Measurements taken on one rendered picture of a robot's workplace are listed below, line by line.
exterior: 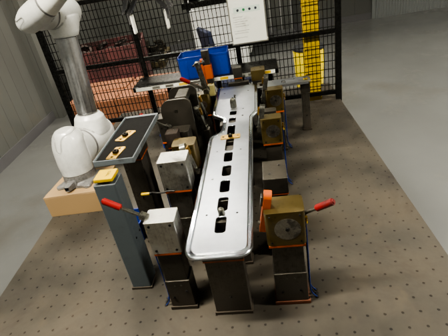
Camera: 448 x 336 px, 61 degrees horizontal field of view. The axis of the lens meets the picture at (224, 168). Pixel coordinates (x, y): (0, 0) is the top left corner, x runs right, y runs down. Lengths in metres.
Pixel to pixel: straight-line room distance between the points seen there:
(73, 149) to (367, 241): 1.33
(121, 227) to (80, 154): 0.73
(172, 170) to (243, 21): 1.41
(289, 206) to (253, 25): 1.62
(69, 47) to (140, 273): 1.11
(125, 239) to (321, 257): 0.68
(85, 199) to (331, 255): 1.14
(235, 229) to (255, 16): 1.65
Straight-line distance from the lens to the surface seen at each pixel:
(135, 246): 1.31
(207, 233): 1.11
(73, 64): 2.00
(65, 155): 1.92
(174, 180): 1.31
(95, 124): 2.04
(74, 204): 1.96
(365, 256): 1.44
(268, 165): 1.31
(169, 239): 1.13
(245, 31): 2.50
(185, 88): 1.71
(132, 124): 1.53
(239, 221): 1.12
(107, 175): 1.20
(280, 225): 1.06
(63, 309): 1.53
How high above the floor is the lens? 1.69
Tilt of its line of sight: 30 degrees down
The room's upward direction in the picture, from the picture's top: 11 degrees counter-clockwise
